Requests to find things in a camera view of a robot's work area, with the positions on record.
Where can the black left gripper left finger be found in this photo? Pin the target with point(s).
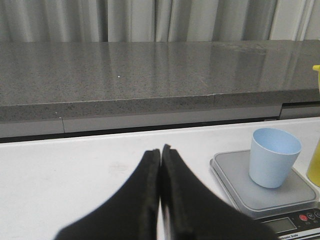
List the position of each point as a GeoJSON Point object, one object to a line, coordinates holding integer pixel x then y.
{"type": "Point", "coordinates": [130, 214]}

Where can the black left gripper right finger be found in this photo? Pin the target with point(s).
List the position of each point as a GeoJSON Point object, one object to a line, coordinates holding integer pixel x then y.
{"type": "Point", "coordinates": [193, 212]}

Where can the light blue plastic cup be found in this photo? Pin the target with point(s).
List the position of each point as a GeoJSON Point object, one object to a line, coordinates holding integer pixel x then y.
{"type": "Point", "coordinates": [272, 154]}

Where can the yellow squeeze bottle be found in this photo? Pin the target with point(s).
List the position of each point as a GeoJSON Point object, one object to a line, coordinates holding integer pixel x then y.
{"type": "Point", "coordinates": [313, 171]}

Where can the silver digital kitchen scale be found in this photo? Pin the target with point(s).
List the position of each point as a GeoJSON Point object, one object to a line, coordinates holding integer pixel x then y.
{"type": "Point", "coordinates": [292, 210]}

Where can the grey stone countertop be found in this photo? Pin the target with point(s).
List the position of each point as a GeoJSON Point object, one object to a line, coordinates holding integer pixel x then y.
{"type": "Point", "coordinates": [54, 89]}

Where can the grey curtain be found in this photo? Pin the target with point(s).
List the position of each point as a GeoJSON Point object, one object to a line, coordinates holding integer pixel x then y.
{"type": "Point", "coordinates": [158, 20]}

